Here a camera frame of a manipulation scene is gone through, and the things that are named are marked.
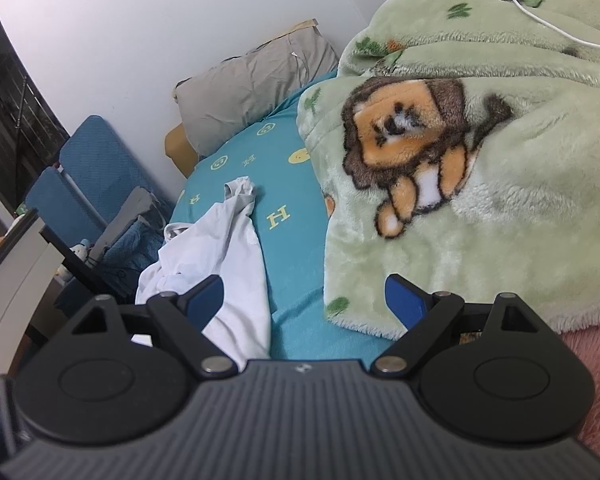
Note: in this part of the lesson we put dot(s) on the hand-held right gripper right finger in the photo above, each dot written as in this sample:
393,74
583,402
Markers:
404,305

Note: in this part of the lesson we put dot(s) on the grey cloth on chair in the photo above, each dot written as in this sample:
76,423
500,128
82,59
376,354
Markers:
125,222

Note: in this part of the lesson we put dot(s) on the green lion print blanket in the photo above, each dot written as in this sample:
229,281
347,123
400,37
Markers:
480,160

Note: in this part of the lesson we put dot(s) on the grey pillow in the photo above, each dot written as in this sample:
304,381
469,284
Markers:
250,100

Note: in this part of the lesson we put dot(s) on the pink fluffy blanket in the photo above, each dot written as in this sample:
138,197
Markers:
597,390

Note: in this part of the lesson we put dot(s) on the blue folding chair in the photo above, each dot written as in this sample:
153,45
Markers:
87,175

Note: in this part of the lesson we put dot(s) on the white t-shirt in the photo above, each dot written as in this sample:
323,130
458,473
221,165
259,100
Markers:
230,255

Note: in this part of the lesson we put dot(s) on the dark window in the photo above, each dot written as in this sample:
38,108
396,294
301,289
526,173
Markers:
10,105

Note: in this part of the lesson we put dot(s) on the small plush toy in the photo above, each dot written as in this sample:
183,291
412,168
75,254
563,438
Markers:
80,252

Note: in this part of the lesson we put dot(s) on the teal printed bed sheet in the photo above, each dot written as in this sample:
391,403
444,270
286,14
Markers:
290,220

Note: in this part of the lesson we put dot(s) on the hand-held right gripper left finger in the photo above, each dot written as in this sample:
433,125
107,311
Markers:
207,297

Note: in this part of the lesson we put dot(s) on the white desk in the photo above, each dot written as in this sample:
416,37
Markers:
10,280

